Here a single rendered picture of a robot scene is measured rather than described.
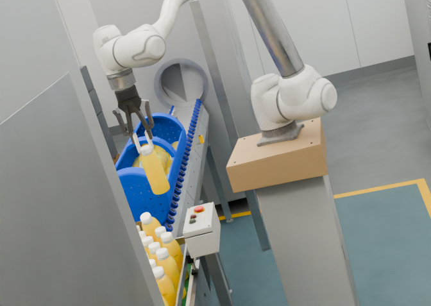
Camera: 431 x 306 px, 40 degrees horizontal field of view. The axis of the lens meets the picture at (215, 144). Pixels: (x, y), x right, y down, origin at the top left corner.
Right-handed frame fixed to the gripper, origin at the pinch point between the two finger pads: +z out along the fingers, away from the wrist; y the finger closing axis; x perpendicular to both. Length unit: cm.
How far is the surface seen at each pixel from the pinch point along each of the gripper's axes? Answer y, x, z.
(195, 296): -6, 25, 50
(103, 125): 142, -416, 88
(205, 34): -17, -158, -9
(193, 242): -9.6, 19.0, 33.0
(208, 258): -11.3, 11.1, 44.3
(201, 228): -13.8, 18.5, 28.7
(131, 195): 16.1, -17.5, 25.1
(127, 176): 15.1, -17.5, 16.9
